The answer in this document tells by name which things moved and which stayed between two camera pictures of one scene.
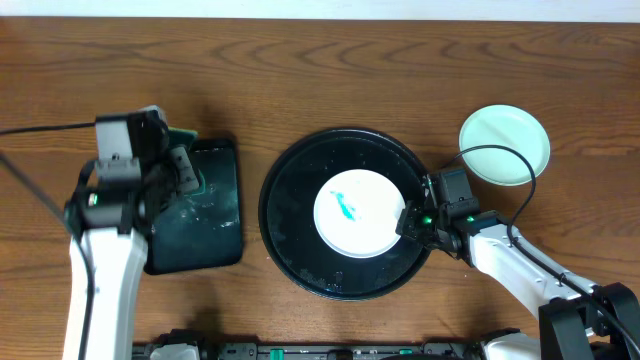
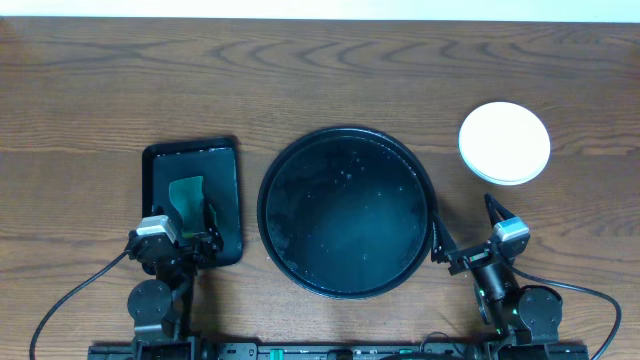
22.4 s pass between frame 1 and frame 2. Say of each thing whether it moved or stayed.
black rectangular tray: stayed
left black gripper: moved
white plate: moved
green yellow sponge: moved
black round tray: stayed
